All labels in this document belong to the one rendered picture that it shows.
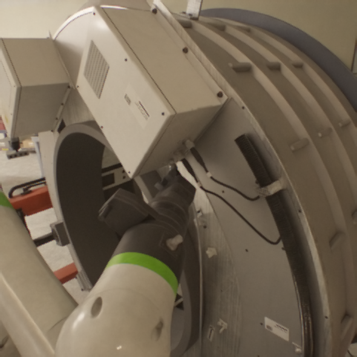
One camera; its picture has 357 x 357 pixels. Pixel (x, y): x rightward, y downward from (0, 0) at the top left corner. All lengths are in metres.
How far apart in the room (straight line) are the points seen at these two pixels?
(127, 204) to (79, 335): 0.17
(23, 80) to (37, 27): 6.09
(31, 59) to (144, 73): 0.61
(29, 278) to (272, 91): 0.51
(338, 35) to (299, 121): 5.82
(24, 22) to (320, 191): 6.95
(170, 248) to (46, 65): 0.77
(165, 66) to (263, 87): 0.20
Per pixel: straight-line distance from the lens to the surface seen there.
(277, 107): 0.55
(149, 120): 0.43
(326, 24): 6.28
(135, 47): 0.48
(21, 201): 1.98
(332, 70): 0.86
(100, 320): 0.27
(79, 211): 1.34
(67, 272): 2.38
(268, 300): 0.59
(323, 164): 0.55
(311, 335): 0.55
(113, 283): 0.30
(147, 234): 0.35
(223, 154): 0.50
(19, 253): 0.47
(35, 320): 0.42
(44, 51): 1.02
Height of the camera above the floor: 1.71
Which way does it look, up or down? 23 degrees down
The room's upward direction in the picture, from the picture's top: 2 degrees counter-clockwise
